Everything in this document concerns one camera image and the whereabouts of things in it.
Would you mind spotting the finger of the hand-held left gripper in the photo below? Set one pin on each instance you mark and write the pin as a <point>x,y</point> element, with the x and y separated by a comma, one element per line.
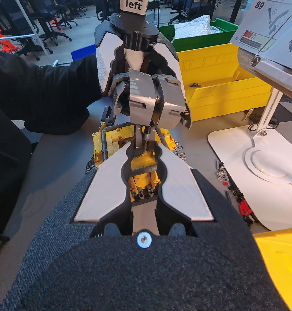
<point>108,60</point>
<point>170,63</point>

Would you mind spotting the building instruction booklet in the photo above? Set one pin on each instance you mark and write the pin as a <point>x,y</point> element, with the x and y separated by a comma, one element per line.
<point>272,19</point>

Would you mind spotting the scattered small building pieces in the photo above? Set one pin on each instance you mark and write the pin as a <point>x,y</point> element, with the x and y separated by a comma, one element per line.
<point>245,210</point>

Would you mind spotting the blue plastic bin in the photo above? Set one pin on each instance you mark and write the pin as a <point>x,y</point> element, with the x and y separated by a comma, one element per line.
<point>83,52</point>

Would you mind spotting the yellow plastic bin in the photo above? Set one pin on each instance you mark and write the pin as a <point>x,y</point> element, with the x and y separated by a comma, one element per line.
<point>218,68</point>
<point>282,267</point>

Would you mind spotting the clear bubble wrap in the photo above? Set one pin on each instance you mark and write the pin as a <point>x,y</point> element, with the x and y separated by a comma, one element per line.
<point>197,26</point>

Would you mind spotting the small dark building piece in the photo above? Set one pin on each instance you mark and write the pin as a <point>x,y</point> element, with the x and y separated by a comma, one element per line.
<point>194,85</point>

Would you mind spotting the yellow tracked toy robot body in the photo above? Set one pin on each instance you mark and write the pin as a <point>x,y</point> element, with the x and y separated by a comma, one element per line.
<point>117,138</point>

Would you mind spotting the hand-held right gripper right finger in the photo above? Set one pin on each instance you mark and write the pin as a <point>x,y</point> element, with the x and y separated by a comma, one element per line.
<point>184,194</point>

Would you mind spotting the grey toy robot head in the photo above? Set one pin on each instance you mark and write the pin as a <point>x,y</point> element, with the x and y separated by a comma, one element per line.
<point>146,97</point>

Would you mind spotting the orange traffic cone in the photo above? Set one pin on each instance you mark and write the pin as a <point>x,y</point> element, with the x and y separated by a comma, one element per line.
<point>5,41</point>

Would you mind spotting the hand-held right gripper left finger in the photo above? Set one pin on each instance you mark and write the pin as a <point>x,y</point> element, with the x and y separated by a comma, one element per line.
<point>104,194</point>

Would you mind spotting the black office chair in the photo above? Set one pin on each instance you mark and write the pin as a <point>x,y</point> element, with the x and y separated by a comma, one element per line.
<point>51,22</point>

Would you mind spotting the white book stand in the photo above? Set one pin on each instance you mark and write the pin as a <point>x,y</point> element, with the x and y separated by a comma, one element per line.
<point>233,146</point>

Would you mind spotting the green plastic bin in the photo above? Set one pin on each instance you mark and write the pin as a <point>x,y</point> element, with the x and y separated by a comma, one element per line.
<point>204,43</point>

